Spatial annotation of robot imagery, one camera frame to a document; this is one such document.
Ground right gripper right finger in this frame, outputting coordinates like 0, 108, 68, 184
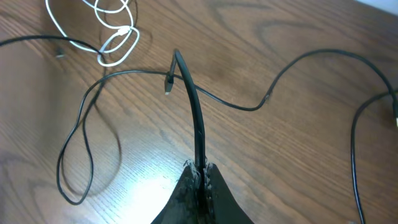
205, 163, 253, 224

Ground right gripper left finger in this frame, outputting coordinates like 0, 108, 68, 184
152, 160, 201, 224

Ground thick black usb cable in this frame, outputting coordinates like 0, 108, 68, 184
164, 49, 206, 170

